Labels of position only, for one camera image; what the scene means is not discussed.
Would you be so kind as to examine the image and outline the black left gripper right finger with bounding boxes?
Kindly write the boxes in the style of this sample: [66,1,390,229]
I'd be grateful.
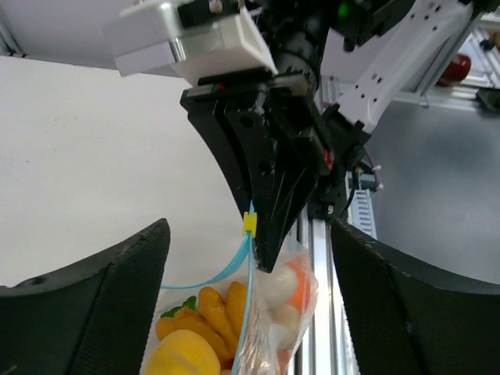
[330,219,499,374]

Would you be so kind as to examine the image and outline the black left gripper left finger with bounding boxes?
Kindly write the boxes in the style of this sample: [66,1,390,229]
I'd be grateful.
[1,219,170,374]

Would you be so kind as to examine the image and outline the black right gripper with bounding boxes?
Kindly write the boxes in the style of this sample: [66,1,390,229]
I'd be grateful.
[179,0,376,251]

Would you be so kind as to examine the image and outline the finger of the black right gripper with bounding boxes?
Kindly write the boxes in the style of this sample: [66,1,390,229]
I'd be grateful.
[249,92,324,273]

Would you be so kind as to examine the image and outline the yellow toy pepper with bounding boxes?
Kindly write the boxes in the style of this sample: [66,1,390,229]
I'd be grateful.
[144,330,220,374]

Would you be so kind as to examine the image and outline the orange toy fruit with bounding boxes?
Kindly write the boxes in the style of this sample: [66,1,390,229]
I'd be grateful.
[286,261,311,314]

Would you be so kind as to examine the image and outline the white toy mushroom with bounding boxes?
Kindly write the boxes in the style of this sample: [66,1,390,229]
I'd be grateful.
[270,304,302,350]

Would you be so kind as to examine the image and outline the clear zip top bag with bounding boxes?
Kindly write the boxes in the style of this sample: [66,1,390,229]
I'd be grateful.
[153,208,318,374]

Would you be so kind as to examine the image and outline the yellow toy ginger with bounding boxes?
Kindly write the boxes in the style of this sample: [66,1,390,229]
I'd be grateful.
[155,281,247,370]

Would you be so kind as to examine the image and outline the white toy radish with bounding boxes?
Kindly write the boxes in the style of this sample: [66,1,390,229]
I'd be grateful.
[160,263,297,313]

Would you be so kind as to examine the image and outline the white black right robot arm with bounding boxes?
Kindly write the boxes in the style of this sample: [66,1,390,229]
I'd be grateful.
[180,1,498,273]

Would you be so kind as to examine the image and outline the red round background object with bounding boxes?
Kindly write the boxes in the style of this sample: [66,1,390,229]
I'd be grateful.
[438,53,472,86]

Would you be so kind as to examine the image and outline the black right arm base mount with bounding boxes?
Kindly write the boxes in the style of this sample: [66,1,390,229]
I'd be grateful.
[307,116,370,222]

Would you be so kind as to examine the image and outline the aluminium table edge rail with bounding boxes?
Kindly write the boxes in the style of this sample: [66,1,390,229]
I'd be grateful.
[291,210,352,374]

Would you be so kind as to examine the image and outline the white slotted cable duct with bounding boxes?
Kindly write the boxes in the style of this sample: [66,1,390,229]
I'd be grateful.
[348,189,377,239]

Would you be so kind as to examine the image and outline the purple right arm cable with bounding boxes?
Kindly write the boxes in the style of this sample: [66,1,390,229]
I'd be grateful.
[365,150,386,192]

